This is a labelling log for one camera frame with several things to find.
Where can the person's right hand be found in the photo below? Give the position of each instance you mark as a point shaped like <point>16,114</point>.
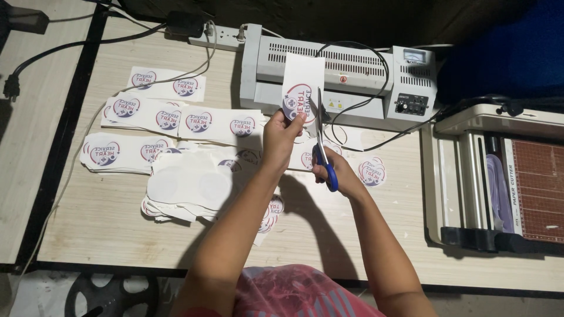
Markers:
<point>341,174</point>

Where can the person's left hand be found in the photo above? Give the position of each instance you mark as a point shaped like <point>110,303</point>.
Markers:
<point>278,141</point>

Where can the person's right fingers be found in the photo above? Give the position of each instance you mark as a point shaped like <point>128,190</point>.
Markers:
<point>319,169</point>

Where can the white logo sticker sheet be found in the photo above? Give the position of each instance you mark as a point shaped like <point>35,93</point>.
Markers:
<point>304,75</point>

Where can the stack of round cut stickers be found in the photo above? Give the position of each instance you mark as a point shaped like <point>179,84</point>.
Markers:
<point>272,211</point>
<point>372,172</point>

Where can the grey laminator machine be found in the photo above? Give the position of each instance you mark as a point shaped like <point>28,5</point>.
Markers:
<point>365,70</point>

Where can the person's pink patterned garment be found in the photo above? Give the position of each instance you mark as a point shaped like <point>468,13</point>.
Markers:
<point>295,293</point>

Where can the pile of blank cut-out sheets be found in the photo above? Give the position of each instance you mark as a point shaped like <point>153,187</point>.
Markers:
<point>189,185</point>

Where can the beige paper cutter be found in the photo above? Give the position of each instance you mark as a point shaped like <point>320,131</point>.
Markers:
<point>462,176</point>

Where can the white power strip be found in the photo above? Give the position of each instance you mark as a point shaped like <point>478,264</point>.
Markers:
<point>220,38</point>

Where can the pile of printed logo sheets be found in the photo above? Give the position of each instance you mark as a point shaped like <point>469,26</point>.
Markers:
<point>145,112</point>

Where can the black power adapter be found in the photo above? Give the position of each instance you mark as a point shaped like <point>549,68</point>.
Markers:
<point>183,24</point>

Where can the blue cloth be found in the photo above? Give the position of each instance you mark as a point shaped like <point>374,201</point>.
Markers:
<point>506,53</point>

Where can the black spoked wheel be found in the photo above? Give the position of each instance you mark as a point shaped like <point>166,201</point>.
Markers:
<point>110,295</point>

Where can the black box device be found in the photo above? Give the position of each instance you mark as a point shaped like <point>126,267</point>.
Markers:
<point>24,20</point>

